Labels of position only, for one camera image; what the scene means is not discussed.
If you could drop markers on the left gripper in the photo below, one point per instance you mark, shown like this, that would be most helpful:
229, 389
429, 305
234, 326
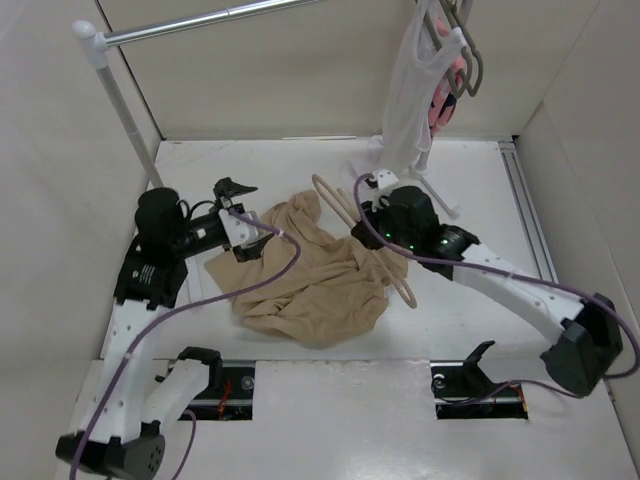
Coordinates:
230, 188

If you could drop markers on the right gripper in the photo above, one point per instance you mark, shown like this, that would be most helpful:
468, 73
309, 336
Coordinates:
361, 232

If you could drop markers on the wooden clothes hanger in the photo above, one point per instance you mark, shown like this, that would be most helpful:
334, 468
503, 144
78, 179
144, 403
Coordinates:
343, 204

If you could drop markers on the beige t shirt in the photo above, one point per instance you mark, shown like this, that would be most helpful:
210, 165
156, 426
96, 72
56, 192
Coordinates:
320, 291

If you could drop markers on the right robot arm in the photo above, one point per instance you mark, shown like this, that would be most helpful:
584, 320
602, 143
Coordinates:
584, 330

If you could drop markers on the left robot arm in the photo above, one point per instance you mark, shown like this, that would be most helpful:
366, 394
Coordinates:
122, 435

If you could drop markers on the grey clothes hanger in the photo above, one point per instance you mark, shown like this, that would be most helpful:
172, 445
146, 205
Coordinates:
469, 78

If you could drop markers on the white tank top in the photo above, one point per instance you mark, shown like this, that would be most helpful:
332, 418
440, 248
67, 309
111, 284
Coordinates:
426, 53

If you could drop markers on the pink patterned garment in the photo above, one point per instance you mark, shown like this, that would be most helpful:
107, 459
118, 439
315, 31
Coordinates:
444, 102

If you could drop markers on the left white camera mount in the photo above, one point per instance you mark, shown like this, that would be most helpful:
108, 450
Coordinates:
238, 232

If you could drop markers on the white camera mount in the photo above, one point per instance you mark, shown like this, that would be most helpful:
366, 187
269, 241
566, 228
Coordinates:
382, 183
238, 232

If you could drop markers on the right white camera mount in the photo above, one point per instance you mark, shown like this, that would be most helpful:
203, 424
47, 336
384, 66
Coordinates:
382, 183

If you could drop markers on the aluminium rail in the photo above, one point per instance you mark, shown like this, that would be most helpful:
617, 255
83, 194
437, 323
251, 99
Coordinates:
534, 234

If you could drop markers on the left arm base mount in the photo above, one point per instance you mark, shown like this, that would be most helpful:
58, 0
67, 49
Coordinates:
232, 398

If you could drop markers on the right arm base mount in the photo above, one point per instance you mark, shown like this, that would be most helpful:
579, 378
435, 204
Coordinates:
466, 393

